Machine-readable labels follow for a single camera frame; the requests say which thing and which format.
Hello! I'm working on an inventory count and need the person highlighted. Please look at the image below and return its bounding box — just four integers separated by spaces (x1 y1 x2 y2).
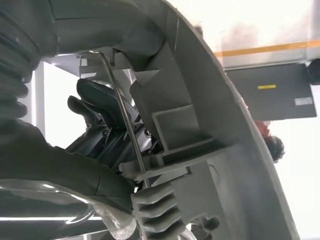
254 119 286 164

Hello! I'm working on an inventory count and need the yellow tape on workbench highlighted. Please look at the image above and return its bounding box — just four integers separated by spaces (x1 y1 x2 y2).
214 39 320 59

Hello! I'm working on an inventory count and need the grey case with yellow label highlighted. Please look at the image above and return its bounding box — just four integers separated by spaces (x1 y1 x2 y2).
226 62 318 122

